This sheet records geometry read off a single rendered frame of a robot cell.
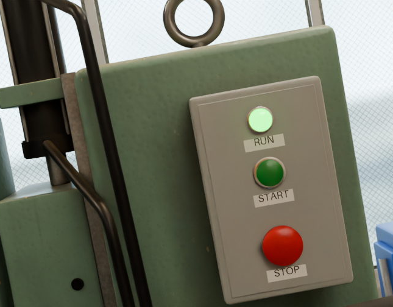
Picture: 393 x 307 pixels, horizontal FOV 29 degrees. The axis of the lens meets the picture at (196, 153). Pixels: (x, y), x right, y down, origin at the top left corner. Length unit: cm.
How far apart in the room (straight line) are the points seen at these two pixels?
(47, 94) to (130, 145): 11
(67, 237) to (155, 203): 10
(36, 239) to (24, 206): 3
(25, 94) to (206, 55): 18
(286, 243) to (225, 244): 5
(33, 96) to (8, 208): 10
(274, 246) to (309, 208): 4
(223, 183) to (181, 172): 7
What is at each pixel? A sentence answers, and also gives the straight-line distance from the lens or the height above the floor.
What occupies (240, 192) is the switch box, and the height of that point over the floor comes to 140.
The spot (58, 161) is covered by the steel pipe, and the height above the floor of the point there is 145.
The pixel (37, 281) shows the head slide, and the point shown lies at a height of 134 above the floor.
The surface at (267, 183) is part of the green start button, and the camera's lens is 57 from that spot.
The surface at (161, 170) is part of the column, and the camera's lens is 63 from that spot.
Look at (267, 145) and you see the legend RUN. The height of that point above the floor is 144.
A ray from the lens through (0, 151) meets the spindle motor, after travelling 75.
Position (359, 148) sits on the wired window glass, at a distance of 224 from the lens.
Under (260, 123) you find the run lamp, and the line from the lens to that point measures 56.
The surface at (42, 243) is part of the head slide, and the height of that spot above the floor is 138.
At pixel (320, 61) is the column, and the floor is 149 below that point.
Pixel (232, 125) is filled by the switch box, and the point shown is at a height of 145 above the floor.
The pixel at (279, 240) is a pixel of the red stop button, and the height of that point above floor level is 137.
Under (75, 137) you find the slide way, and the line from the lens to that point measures 67.
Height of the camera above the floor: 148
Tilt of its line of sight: 4 degrees down
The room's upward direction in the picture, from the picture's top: 10 degrees counter-clockwise
